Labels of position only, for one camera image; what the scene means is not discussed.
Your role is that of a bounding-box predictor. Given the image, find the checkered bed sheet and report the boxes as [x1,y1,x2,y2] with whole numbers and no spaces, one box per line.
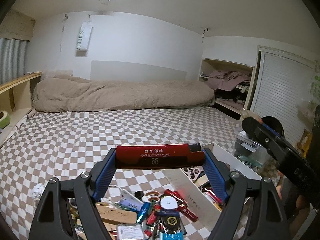
[0,106,250,240]

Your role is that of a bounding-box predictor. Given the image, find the white storage box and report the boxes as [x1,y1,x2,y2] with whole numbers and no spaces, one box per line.
[165,142,263,233]

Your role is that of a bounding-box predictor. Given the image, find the beige fluffy blanket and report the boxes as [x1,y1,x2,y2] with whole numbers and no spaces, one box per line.
[32,74,216,112]

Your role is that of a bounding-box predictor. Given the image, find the wooden bedside shelf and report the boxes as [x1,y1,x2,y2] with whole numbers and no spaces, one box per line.
[0,72,42,143]

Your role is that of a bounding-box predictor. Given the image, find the dark clothes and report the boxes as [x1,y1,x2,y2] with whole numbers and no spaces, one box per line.
[215,89,248,104]

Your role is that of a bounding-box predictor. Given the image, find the pink white scissors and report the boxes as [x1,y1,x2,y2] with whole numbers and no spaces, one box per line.
[183,167,201,182]

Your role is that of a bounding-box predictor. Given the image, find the green sticker sheet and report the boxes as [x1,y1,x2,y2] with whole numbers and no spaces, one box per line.
[307,74,320,106]

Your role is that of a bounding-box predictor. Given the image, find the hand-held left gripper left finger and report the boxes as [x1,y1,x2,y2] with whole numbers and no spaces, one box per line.
[28,148,117,240]

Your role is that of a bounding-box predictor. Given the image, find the pink clothes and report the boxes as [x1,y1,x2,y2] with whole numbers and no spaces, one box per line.
[204,69,252,91]

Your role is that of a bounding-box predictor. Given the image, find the blue tube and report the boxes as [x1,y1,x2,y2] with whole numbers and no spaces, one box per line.
[136,201,153,222]

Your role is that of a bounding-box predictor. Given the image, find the dark red lighter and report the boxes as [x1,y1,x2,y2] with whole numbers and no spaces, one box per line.
[116,142,205,170]

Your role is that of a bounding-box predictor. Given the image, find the black box with gold badge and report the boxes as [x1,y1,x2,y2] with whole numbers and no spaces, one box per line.
[159,210,186,231]

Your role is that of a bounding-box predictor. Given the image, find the white power strip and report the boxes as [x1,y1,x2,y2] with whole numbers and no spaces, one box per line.
[119,189,141,206]

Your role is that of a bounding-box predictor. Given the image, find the clear plastic storage bin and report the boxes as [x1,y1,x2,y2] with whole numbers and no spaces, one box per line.
[234,129,278,172]

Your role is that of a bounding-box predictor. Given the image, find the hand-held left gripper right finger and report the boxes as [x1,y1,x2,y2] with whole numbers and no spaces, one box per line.
[202,147,292,240]

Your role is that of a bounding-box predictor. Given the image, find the crumpled white paper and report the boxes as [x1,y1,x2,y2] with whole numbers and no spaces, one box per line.
[32,183,45,198]

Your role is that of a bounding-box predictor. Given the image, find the beige wooden box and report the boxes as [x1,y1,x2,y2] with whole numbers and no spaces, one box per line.
[197,174,210,188]

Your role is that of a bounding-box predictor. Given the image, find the wall niche shelf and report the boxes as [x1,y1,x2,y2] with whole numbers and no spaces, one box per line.
[199,58,256,121]

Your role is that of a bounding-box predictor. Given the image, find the white shutter door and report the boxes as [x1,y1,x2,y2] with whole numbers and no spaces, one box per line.
[250,45,320,143]

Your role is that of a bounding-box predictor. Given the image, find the grey curtain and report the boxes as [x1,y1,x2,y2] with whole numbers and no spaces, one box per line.
[0,37,28,86]

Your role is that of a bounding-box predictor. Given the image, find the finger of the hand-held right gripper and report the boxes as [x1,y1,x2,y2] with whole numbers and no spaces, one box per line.
[241,116,288,159]

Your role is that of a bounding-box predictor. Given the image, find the white round tape measure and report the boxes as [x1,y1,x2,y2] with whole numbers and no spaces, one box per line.
[160,195,179,210]

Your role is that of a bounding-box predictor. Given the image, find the yellow package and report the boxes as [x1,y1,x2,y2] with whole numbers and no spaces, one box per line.
[299,128,313,153]

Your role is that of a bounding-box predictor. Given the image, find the blue foil packet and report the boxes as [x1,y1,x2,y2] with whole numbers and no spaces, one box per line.
[160,231,185,240]

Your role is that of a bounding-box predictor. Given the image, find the flat wooden block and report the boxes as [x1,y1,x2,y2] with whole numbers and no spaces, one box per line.
[97,205,137,225]

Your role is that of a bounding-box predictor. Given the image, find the person's right hand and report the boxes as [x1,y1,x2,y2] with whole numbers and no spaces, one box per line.
[276,183,312,210]

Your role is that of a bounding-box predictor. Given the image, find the rectangular tin with clear lid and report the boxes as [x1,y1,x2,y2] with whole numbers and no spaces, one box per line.
[116,224,146,240]

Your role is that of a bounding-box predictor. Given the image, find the green round bowl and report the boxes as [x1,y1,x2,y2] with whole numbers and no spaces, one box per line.
[0,110,11,129]

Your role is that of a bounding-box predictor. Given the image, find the beige roman shade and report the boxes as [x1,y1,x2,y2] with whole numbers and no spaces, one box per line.
[0,9,35,42]

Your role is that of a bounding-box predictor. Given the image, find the beige object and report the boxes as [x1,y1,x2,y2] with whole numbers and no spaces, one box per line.
[241,108,262,124]

